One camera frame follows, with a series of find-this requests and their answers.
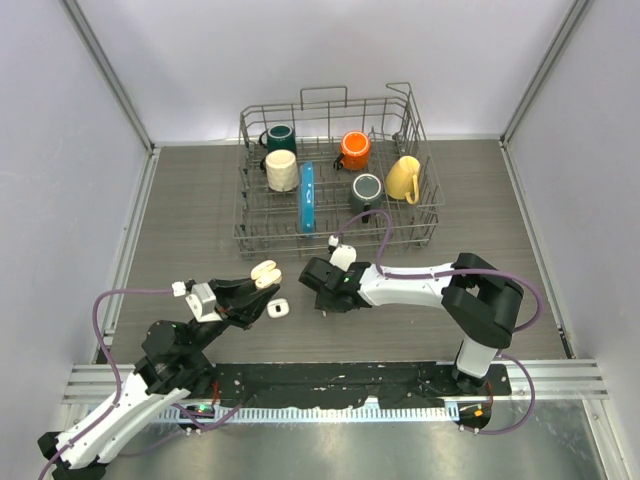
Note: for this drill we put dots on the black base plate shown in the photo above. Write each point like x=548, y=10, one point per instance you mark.
x=348, y=385

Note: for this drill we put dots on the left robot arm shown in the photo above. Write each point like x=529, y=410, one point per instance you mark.
x=173, y=367

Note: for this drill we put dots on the grey wire dish rack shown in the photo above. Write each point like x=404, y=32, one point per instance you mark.
x=269, y=222

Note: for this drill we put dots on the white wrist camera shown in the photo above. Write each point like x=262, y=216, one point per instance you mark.
x=342, y=256
x=200, y=299

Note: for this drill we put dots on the beige earbud case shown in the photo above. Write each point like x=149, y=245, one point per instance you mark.
x=266, y=274

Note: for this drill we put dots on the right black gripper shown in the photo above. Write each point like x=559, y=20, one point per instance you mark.
x=325, y=305

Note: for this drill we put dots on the yellow mug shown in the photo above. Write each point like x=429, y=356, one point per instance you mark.
x=402, y=181

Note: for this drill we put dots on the orange mug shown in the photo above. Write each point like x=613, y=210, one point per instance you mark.
x=355, y=147

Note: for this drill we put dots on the grey mug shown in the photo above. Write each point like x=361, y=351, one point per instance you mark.
x=366, y=193

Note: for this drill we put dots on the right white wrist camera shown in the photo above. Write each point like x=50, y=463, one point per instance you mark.
x=342, y=256

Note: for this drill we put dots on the white earbud charging case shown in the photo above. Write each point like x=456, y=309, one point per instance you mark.
x=278, y=308

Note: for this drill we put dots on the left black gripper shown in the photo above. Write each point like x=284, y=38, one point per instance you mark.
x=239, y=310

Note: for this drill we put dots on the white slotted cable duct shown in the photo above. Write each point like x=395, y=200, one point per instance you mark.
x=369, y=412

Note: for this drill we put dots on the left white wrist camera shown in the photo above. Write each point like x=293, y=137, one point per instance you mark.
x=200, y=299

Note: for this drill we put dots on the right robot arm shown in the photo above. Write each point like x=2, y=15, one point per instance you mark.
x=482, y=303

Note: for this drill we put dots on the dark green mug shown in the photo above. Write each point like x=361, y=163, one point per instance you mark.
x=278, y=137

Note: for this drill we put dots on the blue plate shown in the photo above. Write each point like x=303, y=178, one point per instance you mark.
x=306, y=202

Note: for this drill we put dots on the cream textured mug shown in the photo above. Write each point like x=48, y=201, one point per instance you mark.
x=280, y=167

